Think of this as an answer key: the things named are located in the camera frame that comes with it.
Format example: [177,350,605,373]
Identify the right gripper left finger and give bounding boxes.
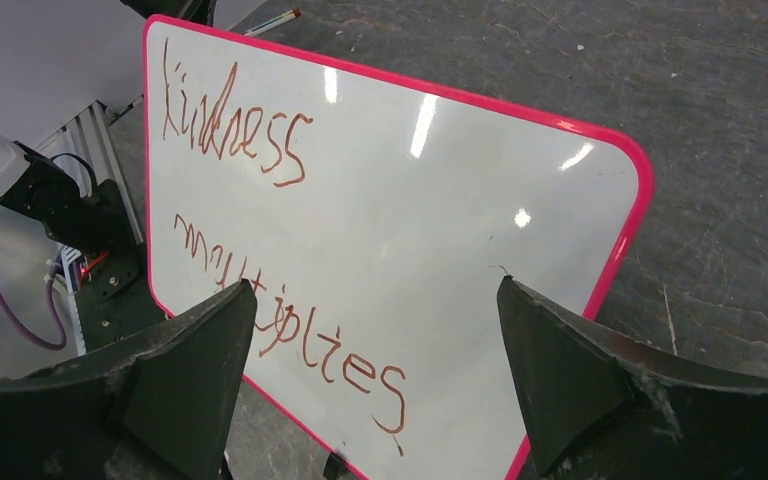
[0,280,257,479]

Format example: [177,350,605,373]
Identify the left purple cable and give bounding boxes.
[0,193,69,352]

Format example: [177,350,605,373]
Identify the whiteboard with pink frame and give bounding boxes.
[143,15,655,479]

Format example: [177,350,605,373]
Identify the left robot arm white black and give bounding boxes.
[0,134,131,254]

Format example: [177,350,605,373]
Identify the grey slotted cable duct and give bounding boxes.
[44,244,87,356]

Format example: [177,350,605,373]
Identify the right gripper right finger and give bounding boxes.
[497,276,768,479]

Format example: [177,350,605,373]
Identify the white whiteboard marker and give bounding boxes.
[243,9,301,36]

